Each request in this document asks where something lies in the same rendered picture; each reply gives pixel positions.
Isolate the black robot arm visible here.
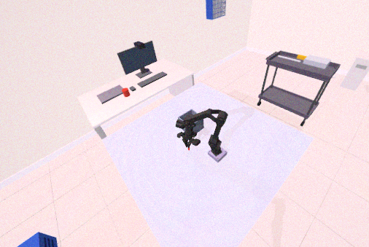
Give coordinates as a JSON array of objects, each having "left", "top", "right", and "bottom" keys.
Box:
[{"left": 175, "top": 109, "right": 228, "bottom": 157}]

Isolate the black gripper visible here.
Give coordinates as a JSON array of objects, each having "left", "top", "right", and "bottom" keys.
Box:
[{"left": 176, "top": 131, "right": 201, "bottom": 148}]

